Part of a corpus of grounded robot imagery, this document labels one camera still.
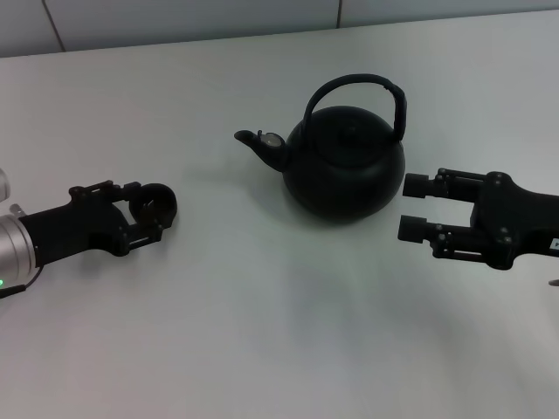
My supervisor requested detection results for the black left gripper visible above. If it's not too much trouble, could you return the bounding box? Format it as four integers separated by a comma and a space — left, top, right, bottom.
18, 179, 170, 265

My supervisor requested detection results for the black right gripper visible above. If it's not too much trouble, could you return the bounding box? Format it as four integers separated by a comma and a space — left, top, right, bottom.
397, 167, 559, 270

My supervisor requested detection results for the small black teacup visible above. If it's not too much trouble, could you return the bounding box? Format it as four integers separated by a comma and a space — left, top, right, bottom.
132, 182, 178, 230

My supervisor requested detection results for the black round teapot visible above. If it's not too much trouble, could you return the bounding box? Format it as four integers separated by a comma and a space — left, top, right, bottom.
233, 72, 407, 226

